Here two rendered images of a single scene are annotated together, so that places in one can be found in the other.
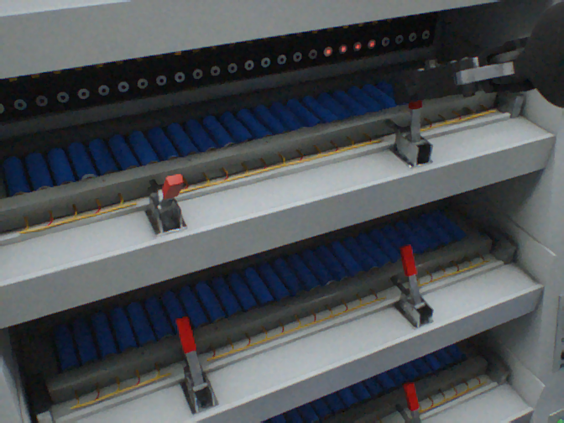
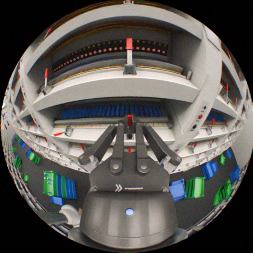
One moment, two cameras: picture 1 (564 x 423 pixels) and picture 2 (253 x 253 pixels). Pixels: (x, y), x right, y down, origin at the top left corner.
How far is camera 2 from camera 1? 0.48 m
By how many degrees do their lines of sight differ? 28
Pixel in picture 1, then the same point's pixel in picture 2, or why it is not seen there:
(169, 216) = (70, 132)
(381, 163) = not seen: hidden behind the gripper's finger
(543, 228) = not seen: hidden behind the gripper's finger
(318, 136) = (106, 120)
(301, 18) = (79, 96)
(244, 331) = not seen: hidden behind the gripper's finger
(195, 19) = (55, 98)
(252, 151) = (89, 121)
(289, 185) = (93, 132)
